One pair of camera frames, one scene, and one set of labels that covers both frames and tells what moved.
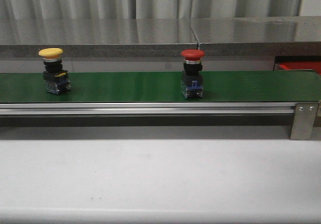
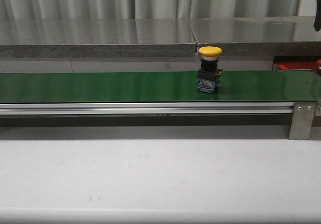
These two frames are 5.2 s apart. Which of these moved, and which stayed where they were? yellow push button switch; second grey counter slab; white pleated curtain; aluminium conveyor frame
Moved: yellow push button switch
Stayed: second grey counter slab; aluminium conveyor frame; white pleated curtain
